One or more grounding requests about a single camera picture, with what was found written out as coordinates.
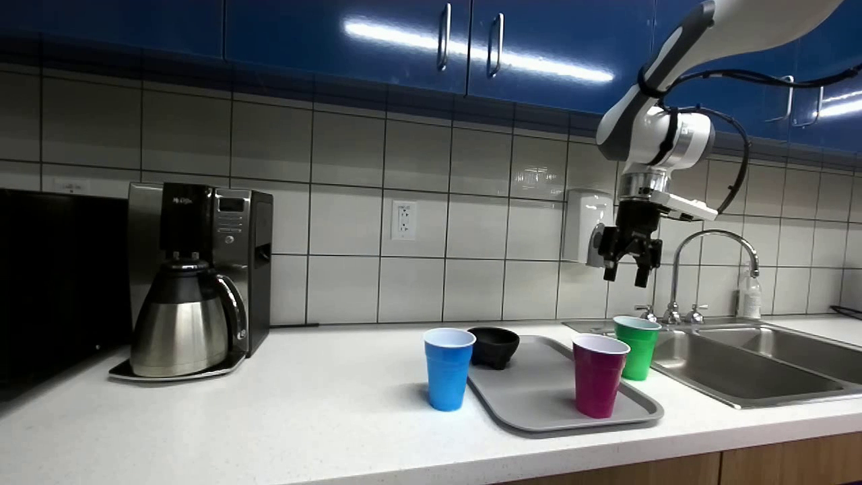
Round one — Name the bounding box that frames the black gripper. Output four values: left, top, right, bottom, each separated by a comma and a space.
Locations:
596, 198, 669, 292

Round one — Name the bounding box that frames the green plastic cup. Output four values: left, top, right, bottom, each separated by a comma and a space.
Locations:
613, 314, 664, 384

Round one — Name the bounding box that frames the magenta plastic cup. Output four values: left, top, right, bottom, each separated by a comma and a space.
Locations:
571, 331, 634, 421

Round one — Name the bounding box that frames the blue plastic cup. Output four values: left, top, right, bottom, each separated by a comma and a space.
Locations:
420, 327, 481, 415

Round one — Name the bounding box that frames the grey plastic tray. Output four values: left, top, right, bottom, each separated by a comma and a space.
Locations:
466, 334, 669, 440

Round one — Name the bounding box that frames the chrome gooseneck faucet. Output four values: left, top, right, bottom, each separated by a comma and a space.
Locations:
669, 227, 762, 327

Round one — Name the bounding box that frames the clear plastic soap bottle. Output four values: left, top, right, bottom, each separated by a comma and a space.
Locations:
735, 266, 766, 323

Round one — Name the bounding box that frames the black bowl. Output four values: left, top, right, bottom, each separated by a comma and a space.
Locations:
466, 327, 522, 373

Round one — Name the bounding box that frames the stainless steel double sink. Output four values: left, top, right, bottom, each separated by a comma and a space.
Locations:
573, 318, 862, 413

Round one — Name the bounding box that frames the wooden lower cabinet front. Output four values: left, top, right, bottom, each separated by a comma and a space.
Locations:
720, 431, 862, 485
509, 452, 723, 485

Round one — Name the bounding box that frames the blue glossy cabinet door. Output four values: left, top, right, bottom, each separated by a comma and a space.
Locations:
466, 0, 664, 124
225, 0, 472, 98
0, 0, 227, 64
794, 16, 862, 159
654, 0, 804, 156

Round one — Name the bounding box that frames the black silver coffee maker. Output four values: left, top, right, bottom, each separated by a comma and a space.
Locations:
107, 181, 274, 385

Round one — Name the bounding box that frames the stainless steel coffee carafe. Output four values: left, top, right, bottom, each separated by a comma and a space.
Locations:
130, 261, 249, 377

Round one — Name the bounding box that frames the black microwave oven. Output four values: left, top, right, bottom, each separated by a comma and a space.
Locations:
0, 186, 133, 401

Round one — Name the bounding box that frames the white wall soap dispenser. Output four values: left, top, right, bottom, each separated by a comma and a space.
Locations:
560, 188, 617, 269

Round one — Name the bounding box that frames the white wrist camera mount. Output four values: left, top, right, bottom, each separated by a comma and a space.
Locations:
629, 186, 723, 223

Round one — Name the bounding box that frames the white wall power outlet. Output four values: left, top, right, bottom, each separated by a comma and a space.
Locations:
390, 198, 420, 242

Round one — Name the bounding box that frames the silver cabinet door handle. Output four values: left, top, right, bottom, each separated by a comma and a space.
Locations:
775, 72, 798, 124
485, 12, 507, 80
806, 80, 827, 130
436, 0, 456, 76

